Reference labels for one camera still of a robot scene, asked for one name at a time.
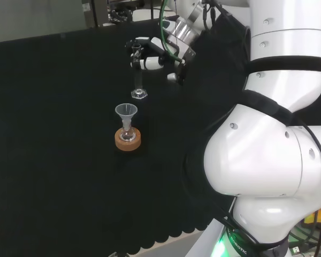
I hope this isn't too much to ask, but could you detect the green cable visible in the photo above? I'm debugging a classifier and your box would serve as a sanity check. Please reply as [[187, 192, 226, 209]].
[[159, 0, 186, 64]]

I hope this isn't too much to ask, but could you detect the cork ring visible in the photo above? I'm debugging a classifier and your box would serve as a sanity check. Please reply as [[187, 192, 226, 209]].
[[114, 127, 143, 153]]

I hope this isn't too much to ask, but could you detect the yellow stop button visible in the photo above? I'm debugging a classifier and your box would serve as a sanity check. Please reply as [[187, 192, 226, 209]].
[[302, 205, 321, 229]]

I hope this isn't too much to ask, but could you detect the black cloth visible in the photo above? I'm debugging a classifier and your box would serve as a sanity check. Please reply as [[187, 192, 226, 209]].
[[0, 14, 321, 255]]

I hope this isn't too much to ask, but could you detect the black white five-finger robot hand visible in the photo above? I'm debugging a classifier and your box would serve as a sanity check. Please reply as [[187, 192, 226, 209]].
[[125, 36, 196, 87]]

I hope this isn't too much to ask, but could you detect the dark background equipment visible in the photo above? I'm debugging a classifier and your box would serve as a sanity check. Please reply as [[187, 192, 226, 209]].
[[81, 0, 177, 28]]

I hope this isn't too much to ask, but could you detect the clear graduated cylinder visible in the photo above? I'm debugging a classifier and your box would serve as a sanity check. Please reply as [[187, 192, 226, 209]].
[[130, 44, 149, 101]]

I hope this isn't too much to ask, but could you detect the clear plastic funnel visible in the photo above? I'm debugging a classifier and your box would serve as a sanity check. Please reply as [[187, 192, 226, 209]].
[[114, 103, 138, 130]]

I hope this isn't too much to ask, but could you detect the round-bottom glass flask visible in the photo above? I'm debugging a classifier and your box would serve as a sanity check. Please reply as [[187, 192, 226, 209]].
[[119, 123, 136, 142]]

